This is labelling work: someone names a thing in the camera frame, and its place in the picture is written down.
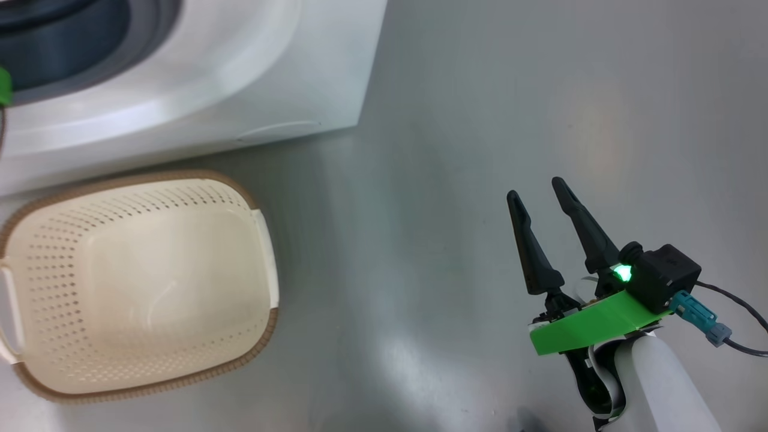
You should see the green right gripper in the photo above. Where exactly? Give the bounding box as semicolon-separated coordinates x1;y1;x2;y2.
506;176;673;356

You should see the white front-load washing machine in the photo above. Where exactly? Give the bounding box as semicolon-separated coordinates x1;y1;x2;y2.
0;0;389;196

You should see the cream perforated laundry basket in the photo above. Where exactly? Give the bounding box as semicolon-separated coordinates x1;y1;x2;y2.
0;170;280;403

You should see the round white filter cover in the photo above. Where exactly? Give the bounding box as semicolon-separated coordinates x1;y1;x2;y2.
237;120;322;143

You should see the black cable with teal plug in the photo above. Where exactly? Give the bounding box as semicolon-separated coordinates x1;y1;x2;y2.
669;282;768;358

